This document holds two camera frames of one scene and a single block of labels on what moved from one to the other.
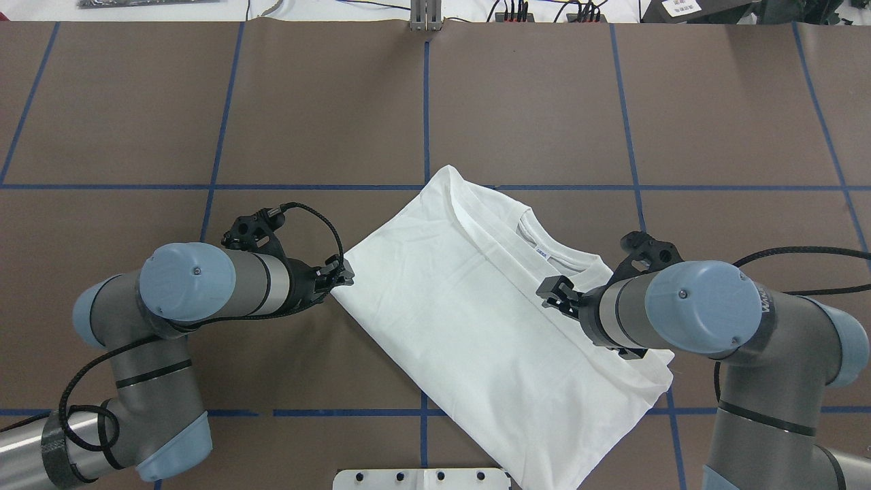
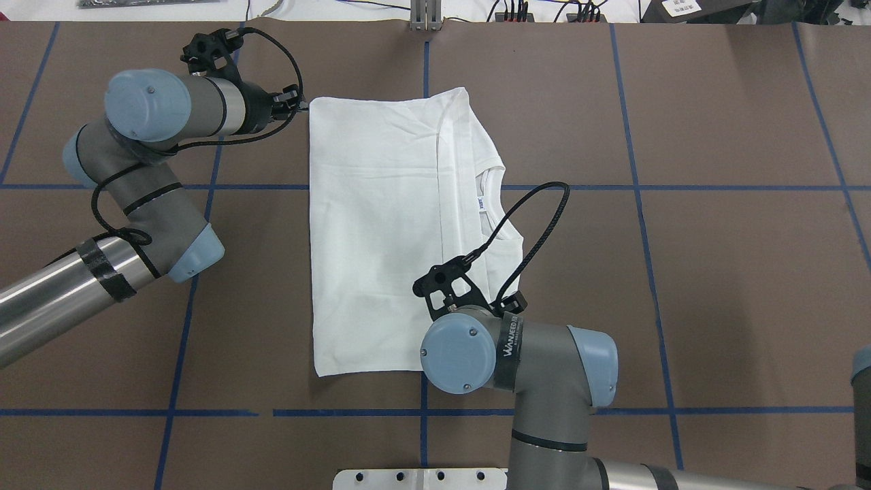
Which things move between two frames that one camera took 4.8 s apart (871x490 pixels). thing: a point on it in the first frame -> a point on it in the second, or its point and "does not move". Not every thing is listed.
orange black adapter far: x=512 y=17 does not move
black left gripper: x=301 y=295 -> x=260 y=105
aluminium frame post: x=425 y=15 does not move
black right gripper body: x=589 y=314 -> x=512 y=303
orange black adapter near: x=586 y=18 does not move
